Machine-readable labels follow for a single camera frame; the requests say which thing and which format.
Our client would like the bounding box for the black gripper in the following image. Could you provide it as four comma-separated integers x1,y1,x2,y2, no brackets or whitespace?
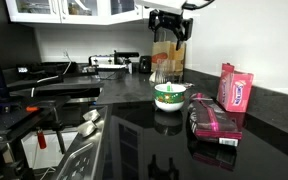
148,9,194,51

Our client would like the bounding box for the green marker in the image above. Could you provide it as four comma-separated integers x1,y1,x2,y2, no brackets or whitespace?
165,81,174,93

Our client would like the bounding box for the clear glass cup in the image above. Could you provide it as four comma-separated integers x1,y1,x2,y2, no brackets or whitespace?
155,59,176,85

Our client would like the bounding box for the white cup with green band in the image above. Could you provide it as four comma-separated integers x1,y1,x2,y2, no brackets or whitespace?
154,83,188,113

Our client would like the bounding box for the brown paper bag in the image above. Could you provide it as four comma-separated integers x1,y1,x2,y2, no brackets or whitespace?
151,40,187,77

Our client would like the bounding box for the small black appliance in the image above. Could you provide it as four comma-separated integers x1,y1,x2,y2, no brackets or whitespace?
138,55,153,75

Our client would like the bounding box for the silver toaster appliance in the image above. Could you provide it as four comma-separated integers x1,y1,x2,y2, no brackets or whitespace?
88,54,116,67

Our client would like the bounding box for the pink cardboard box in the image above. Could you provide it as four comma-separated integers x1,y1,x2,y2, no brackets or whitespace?
216,62,255,114

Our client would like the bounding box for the dark package with pink ribbon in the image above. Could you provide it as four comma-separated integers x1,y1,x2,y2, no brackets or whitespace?
187,92,244,148

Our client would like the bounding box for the silver stove knob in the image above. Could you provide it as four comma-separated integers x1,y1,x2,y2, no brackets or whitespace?
76,120,99,139
82,109,101,122

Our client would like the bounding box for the steel stove control panel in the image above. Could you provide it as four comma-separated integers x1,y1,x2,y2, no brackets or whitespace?
52,105,109,180

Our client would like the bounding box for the black device with blue screen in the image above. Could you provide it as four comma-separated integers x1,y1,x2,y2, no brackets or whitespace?
16,66,30,75

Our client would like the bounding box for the orange clamp lever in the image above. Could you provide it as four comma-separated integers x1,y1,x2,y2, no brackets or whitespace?
25,105,41,113

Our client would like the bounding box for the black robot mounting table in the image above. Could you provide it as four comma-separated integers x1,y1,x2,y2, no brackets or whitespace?
0,94,72,180

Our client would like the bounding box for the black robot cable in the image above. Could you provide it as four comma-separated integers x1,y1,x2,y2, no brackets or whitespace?
182,0,216,11

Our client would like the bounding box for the white glass-door wall cabinet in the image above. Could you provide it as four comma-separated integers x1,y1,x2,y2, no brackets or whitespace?
5,0,152,27

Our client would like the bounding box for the white cable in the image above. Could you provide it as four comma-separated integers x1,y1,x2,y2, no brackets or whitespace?
30,49,74,98

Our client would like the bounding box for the black horizontal mount bar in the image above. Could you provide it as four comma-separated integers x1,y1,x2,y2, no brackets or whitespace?
6,75,103,92

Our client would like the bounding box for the red clamp handle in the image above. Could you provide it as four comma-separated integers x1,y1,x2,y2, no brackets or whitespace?
36,128,48,150

